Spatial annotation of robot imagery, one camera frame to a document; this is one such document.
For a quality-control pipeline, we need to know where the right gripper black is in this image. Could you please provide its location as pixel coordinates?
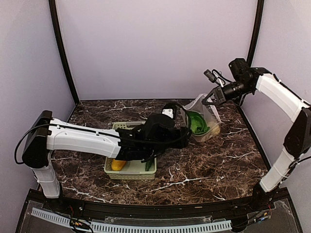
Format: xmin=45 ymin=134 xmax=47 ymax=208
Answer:
xmin=202 ymin=79 xmax=253 ymax=104

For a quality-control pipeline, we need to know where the clear zip top bag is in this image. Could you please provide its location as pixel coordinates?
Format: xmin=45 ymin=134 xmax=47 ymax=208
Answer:
xmin=183 ymin=94 xmax=222 ymax=143

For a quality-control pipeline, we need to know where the green white bok choy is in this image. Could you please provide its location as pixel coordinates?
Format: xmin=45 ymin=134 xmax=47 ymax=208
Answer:
xmin=188 ymin=111 xmax=209 ymax=135

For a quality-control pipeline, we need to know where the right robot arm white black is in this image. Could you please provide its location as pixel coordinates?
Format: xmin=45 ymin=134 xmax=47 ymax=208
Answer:
xmin=202 ymin=58 xmax=311 ymax=211

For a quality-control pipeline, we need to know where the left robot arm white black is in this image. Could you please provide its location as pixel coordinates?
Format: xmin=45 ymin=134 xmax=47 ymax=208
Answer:
xmin=14 ymin=110 xmax=191 ymax=212

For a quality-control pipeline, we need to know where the dark green cucumber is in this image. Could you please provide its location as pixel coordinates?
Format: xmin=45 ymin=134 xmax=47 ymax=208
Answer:
xmin=145 ymin=159 xmax=155 ymax=171

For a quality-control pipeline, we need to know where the beige plastic basket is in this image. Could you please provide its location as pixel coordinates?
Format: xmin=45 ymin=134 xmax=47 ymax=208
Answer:
xmin=104 ymin=121 xmax=157 ymax=181

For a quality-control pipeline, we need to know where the right clear acrylic plate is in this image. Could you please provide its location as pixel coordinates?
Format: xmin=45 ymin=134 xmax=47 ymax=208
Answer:
xmin=242 ymin=199 xmax=299 ymax=233

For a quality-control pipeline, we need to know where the clear acrylic plate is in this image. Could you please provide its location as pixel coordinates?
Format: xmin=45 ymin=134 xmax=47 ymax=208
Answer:
xmin=242 ymin=199 xmax=299 ymax=233
xmin=15 ymin=200 xmax=72 ymax=233

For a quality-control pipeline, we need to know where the left clear acrylic plate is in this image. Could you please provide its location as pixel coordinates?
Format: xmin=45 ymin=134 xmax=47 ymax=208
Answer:
xmin=15 ymin=200 xmax=72 ymax=233

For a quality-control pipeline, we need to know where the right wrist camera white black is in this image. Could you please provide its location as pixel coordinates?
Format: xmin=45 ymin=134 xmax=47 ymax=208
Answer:
xmin=204 ymin=69 xmax=230 ymax=87

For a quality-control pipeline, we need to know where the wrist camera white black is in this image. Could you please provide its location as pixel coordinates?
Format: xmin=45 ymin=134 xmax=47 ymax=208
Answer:
xmin=147 ymin=101 xmax=191 ymax=129
xmin=204 ymin=69 xmax=230 ymax=87

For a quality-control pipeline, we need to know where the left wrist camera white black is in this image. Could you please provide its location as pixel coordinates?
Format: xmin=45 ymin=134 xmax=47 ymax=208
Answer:
xmin=147 ymin=101 xmax=191 ymax=129

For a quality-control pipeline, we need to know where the right black frame post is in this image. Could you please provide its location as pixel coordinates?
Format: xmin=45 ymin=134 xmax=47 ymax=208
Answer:
xmin=246 ymin=0 xmax=265 ymax=66

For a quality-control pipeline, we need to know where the black curved front rail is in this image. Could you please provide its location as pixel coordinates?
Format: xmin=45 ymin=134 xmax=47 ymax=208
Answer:
xmin=26 ymin=189 xmax=290 ymax=219

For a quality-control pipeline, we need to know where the white slotted cable duct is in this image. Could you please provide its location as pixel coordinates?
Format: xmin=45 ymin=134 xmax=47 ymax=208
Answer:
xmin=31 ymin=208 xmax=232 ymax=233

